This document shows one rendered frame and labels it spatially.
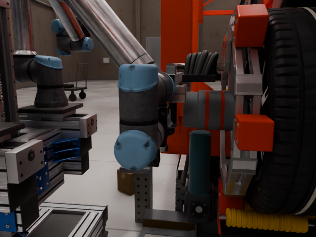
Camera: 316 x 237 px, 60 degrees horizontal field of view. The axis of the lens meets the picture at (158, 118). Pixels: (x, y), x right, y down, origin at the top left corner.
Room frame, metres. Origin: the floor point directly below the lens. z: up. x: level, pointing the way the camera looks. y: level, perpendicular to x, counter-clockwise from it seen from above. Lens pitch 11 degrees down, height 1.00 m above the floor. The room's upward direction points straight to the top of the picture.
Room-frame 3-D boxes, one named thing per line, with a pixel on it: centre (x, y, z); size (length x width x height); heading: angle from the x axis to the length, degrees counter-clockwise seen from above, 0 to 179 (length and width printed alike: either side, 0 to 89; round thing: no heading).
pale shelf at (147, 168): (1.64, 0.10, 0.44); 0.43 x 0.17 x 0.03; 171
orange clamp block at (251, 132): (0.63, -0.22, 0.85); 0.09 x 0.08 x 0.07; 171
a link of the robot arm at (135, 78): (0.54, 0.03, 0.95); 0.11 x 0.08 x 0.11; 165
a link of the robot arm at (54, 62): (1.29, 0.51, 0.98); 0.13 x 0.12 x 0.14; 68
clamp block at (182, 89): (0.81, -0.04, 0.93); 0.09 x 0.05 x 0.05; 81
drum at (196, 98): (0.96, -0.20, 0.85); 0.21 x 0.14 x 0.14; 81
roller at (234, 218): (0.81, -0.35, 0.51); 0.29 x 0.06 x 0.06; 81
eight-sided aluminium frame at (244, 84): (0.95, -0.27, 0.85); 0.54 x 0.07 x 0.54; 171
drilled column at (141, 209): (1.67, 0.09, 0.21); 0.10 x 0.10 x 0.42; 81
